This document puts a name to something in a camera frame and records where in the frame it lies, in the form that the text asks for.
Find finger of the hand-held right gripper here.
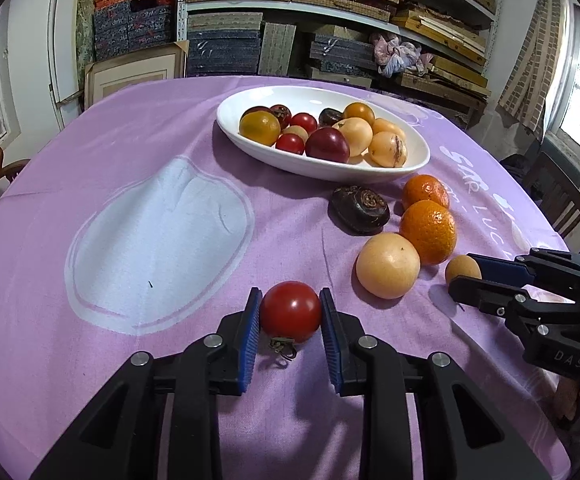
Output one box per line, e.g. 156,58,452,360
468,248,580,287
448,277,580,341

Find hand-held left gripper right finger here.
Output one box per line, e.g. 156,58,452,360
319,287,553,480

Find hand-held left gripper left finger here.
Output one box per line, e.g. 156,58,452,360
30,287,263,480

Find red tomato with calyx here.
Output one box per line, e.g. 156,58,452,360
260,281,323,363

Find large orange mandarin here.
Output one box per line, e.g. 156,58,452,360
400,200,457,266

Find pale yellow round fruit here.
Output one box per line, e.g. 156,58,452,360
355,232,421,300

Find small orange mandarin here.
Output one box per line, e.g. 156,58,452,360
402,174,450,211

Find large dark water chestnut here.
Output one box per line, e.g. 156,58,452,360
329,185,391,235

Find large dark red plum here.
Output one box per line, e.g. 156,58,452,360
305,127,351,164

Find yellow brown-spotted fruit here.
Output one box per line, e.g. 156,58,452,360
332,117,373,158

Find orange green-tinged tomato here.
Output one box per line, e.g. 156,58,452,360
239,111,281,147

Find dark red cherry tomato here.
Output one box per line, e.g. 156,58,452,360
269,104,293,128

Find white oval plate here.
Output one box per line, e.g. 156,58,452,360
216,86,431,183

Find dark chair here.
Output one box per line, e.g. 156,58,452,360
500,150,580,256

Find purple printed tablecloth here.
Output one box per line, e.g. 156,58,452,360
0,76,573,480

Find purple striped pepino melon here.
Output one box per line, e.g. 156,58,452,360
368,131,408,167

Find plain orange pepino melon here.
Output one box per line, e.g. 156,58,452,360
371,118,407,142

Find brick pattern curtain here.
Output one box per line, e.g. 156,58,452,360
498,0,578,133

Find stack of yellow wooden boxes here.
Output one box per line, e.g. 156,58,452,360
392,7,493,106

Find stack of dark flat boxes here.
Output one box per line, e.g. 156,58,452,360
309,32,378,81

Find stack of dark blue boxes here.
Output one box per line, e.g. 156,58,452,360
186,30,263,77

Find framed picture in cardboard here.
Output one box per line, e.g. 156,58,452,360
84,40,189,106

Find upright grey boxes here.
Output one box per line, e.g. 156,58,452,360
259,21,297,77

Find white metal shelf unit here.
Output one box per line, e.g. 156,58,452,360
177,0,505,111

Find stack of blue floral boxes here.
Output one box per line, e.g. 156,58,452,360
92,0,177,61

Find white door panel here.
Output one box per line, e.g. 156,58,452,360
47,0,83,106

